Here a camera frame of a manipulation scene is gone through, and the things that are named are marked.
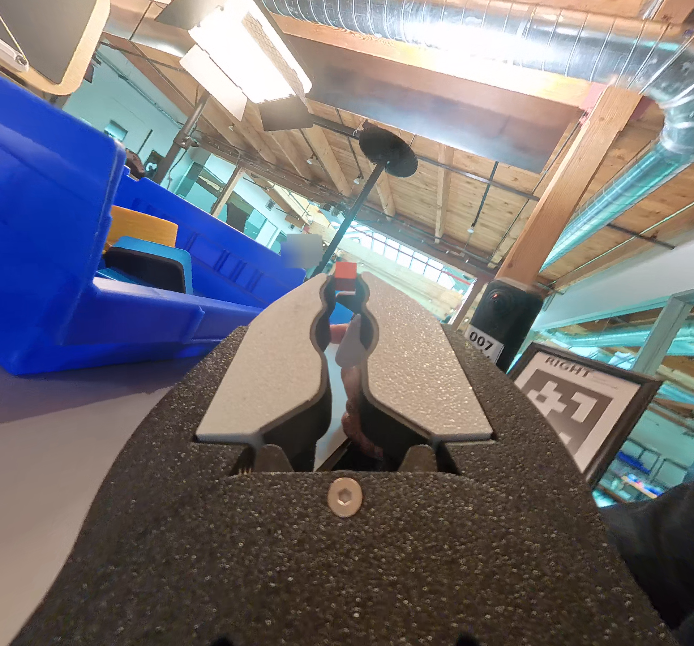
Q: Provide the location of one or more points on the framed marker sign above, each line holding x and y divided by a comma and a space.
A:
574, 402

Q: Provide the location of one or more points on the small red cube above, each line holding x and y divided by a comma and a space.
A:
345, 272

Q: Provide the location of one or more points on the black board with wooden rim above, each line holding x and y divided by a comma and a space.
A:
43, 6

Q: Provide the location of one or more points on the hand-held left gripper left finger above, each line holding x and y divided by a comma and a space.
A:
271, 369

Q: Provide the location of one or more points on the large blue plastic bin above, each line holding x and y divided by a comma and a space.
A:
49, 234

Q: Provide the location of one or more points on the yellow tape roll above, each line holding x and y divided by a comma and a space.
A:
141, 226

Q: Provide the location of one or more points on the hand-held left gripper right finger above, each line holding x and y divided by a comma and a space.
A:
423, 369

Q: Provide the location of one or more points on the blue eraser with black felt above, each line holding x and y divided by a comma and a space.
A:
146, 272

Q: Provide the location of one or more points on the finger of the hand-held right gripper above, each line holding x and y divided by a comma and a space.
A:
350, 342

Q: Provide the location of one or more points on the light stand pole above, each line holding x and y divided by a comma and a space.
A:
187, 131

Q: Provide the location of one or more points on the spiral metal duct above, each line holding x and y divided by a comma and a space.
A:
379, 12
612, 207

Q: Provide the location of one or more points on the studio light panel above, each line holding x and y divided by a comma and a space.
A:
249, 44

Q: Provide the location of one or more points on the wooden post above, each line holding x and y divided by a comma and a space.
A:
569, 185

